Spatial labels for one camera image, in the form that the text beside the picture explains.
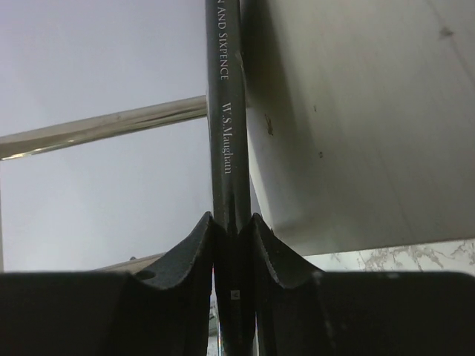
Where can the black book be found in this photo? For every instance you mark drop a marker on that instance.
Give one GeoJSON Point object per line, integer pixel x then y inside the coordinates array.
{"type": "Point", "coordinates": [226, 103]}

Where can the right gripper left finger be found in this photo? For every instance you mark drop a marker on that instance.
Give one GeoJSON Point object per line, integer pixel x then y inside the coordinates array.
{"type": "Point", "coordinates": [161, 310]}

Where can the white two-tier shelf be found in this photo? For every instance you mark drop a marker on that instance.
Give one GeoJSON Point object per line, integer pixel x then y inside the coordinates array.
{"type": "Point", "coordinates": [361, 130]}

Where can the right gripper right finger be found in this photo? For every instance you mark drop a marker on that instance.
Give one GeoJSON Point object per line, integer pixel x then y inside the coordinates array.
{"type": "Point", "coordinates": [303, 310]}

